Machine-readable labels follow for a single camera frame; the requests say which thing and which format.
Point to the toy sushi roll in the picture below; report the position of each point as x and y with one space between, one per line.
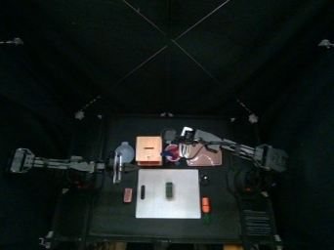
169 190

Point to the wooden box with red drawer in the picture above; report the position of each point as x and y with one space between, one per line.
149 149

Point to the white cutting board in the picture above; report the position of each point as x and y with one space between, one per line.
182 201

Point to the printed label sheet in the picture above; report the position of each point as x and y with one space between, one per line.
257 223

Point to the metal frame clamp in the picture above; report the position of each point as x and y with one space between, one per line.
253 117
325 43
18 41
80 114

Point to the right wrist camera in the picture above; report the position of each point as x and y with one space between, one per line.
188 130

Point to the red plastic cup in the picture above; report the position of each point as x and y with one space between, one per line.
170 156

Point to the orange toy carrot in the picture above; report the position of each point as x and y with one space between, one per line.
205 205

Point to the grey bowl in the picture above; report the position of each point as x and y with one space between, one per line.
126 151

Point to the brown wooden tray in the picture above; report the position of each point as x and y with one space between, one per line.
209 158

